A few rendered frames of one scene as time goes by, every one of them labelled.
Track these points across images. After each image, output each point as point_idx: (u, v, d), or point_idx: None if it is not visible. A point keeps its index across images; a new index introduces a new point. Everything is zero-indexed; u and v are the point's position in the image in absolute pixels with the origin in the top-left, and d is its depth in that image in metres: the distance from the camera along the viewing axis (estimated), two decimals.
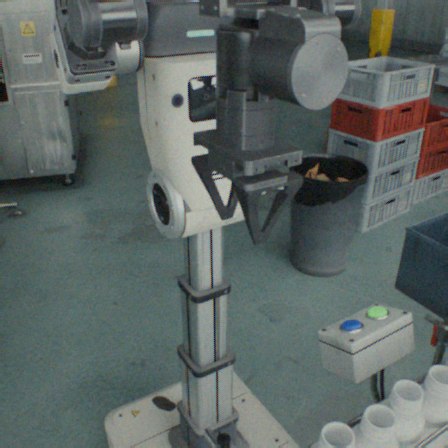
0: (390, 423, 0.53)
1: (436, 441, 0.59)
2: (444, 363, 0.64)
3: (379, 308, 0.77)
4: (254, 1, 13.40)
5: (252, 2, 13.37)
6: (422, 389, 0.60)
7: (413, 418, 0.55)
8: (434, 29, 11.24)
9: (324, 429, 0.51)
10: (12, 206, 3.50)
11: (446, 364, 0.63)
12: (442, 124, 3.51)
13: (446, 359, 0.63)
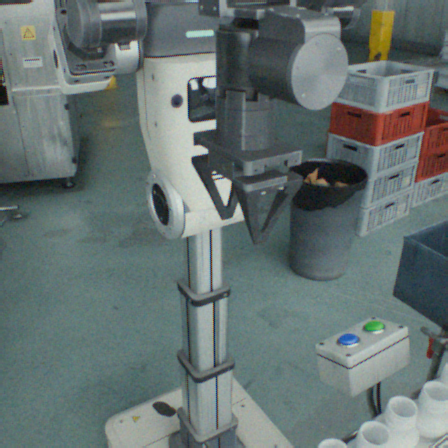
0: (385, 439, 0.54)
1: None
2: (439, 378, 0.66)
3: (375, 322, 0.78)
4: (254, 2, 13.41)
5: (252, 3, 13.38)
6: (417, 404, 0.61)
7: (407, 434, 0.57)
8: (434, 30, 11.26)
9: (320, 446, 0.52)
10: (13, 209, 3.52)
11: (440, 380, 0.64)
12: (441, 128, 3.52)
13: (440, 375, 0.64)
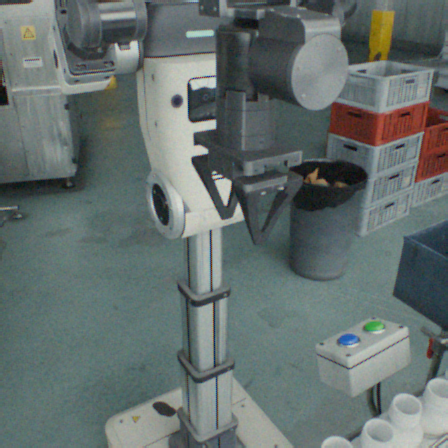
0: (390, 439, 0.54)
1: None
2: (441, 378, 0.66)
3: (375, 322, 0.78)
4: (254, 2, 13.41)
5: (252, 3, 13.38)
6: (422, 399, 0.62)
7: (414, 429, 0.57)
8: (434, 30, 11.26)
9: (323, 446, 0.52)
10: (13, 209, 3.52)
11: (446, 380, 0.64)
12: (441, 128, 3.52)
13: (445, 375, 0.64)
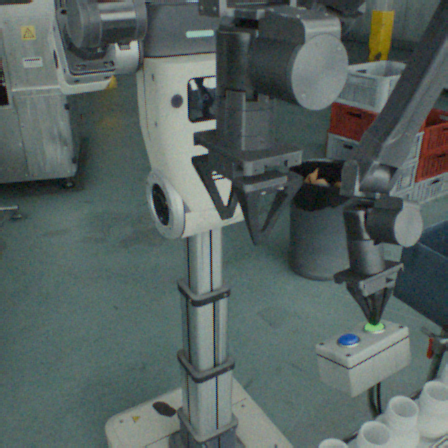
0: (386, 439, 0.54)
1: None
2: (438, 379, 0.65)
3: None
4: (254, 2, 13.41)
5: (252, 3, 13.38)
6: (417, 403, 0.61)
7: (409, 433, 0.57)
8: None
9: (320, 446, 0.52)
10: (13, 209, 3.52)
11: (441, 381, 0.64)
12: (441, 128, 3.52)
13: (441, 376, 0.64)
